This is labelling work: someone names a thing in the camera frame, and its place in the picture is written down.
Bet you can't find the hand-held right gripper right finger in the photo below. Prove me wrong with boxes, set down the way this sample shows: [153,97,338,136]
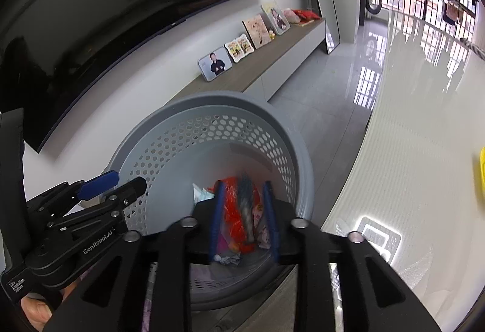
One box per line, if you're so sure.
[263,181,433,332]

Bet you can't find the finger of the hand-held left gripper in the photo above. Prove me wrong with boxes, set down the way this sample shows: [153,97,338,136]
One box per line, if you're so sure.
[27,170,119,213]
[47,177,148,234]

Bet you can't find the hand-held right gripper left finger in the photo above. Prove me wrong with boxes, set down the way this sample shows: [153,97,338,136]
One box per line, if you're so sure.
[43,181,228,332]

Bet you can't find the red plastic wrapper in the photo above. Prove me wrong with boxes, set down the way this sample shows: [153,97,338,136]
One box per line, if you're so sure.
[218,176,266,253]

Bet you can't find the grey striped wrapper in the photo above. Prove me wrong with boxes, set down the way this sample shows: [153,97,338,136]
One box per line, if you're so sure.
[237,173,257,244]

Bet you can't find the light blue white packet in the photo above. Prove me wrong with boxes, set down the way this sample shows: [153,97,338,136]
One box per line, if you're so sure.
[192,182,215,204]

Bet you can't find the grey perforated plastic basket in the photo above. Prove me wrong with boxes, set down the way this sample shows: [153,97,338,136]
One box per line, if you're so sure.
[104,91,315,314]

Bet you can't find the person's left hand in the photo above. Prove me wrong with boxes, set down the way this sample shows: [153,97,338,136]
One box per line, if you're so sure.
[21,296,57,330]

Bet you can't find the pink and yellow snack packet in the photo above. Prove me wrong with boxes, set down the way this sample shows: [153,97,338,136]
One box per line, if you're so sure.
[253,203,271,249]

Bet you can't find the portrait photo plaque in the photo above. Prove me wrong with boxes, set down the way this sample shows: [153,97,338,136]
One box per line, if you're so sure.
[198,47,232,82]

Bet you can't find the glossy white table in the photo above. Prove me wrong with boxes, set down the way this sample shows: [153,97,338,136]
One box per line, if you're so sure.
[320,10,485,332]

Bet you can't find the wooden top television console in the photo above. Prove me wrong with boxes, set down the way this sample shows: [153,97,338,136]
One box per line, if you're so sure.
[182,16,327,101]

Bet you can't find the scalloped edge photo plaque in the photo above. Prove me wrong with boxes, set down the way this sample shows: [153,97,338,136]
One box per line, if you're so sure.
[225,36,254,63]

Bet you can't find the square wooden photo plaque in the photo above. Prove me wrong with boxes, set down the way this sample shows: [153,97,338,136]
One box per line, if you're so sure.
[242,14,271,49]

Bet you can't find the white framed photo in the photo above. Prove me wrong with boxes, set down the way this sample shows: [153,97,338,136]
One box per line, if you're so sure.
[261,1,290,35]

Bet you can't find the red cloth items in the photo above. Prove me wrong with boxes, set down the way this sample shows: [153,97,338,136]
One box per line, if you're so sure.
[293,9,322,25]

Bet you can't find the low hanging garment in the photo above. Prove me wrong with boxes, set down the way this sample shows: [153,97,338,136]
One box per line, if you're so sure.
[443,0,465,27]

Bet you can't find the patterned grey hose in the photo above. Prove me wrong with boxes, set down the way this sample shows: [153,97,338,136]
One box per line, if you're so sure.
[460,37,485,60]

